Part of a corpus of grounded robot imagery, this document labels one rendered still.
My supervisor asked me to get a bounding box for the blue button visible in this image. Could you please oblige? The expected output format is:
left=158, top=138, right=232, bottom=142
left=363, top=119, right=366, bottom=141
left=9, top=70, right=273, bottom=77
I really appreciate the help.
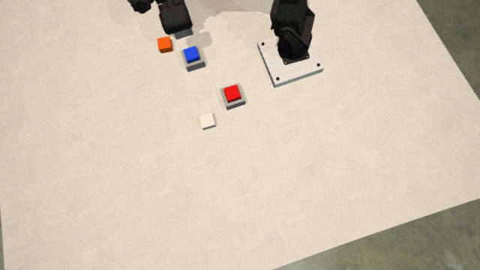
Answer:
left=180, top=45, right=206, bottom=73

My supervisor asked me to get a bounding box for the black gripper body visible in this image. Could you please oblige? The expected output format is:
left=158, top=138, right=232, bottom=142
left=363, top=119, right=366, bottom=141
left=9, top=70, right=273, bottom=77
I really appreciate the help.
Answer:
left=159, top=0, right=192, bottom=35

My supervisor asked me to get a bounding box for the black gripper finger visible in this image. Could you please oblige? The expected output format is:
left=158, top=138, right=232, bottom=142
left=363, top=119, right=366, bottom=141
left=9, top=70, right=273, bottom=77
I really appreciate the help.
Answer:
left=157, top=0, right=186, bottom=12

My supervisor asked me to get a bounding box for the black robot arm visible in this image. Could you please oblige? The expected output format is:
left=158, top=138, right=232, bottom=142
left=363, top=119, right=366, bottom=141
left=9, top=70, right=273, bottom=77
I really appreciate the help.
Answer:
left=127, top=0, right=315, bottom=65

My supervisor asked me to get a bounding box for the red button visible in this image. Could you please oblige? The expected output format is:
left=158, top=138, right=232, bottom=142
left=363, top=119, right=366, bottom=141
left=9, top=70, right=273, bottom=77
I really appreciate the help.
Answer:
left=220, top=83, right=245, bottom=110

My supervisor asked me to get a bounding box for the orange block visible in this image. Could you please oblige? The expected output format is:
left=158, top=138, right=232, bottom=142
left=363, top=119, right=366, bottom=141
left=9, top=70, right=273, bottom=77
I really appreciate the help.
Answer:
left=157, top=37, right=173, bottom=53

